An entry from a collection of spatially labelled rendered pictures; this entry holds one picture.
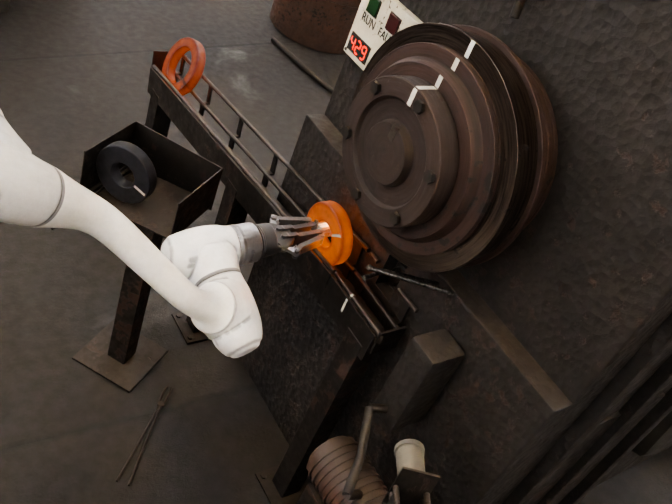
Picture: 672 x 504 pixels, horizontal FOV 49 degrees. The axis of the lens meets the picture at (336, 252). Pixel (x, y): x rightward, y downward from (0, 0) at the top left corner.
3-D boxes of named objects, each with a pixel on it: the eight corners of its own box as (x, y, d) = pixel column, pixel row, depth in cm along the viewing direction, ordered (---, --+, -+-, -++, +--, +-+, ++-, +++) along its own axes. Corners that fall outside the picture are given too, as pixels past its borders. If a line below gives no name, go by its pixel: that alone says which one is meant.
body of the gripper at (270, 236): (242, 241, 166) (278, 235, 171) (259, 266, 161) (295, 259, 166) (249, 216, 161) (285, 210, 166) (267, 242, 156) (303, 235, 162)
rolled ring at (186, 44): (205, 39, 224) (213, 43, 226) (172, 34, 236) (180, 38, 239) (185, 96, 225) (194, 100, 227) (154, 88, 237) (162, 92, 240)
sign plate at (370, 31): (349, 50, 178) (375, -21, 167) (408, 111, 164) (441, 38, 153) (341, 49, 176) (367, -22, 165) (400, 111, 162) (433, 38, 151)
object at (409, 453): (417, 461, 146) (429, 442, 143) (420, 499, 138) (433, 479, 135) (389, 454, 145) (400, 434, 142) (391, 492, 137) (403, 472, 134)
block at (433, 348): (405, 394, 169) (448, 324, 154) (425, 421, 165) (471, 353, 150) (369, 405, 163) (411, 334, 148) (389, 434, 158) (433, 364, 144)
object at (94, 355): (100, 311, 230) (135, 120, 186) (170, 352, 227) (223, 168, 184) (56, 349, 214) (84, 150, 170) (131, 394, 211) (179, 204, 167)
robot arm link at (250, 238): (236, 275, 158) (260, 270, 162) (245, 244, 153) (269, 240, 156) (219, 247, 163) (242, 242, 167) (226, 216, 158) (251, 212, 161)
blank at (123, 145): (95, 168, 183) (86, 174, 180) (118, 127, 174) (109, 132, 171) (142, 210, 184) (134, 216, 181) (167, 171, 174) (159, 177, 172)
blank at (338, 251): (319, 261, 182) (308, 263, 180) (313, 199, 179) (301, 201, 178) (356, 267, 169) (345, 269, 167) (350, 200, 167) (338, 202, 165)
